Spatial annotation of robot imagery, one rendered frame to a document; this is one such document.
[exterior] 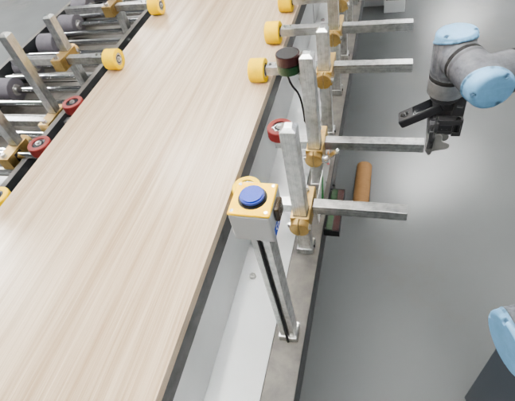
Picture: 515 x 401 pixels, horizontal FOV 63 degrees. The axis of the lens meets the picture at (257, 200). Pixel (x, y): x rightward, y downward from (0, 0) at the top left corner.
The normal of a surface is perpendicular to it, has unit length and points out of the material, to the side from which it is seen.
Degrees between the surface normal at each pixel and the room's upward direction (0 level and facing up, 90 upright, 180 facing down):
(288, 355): 0
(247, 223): 90
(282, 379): 0
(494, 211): 0
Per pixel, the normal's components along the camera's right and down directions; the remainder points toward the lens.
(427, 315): -0.18, -0.65
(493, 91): 0.07, 0.74
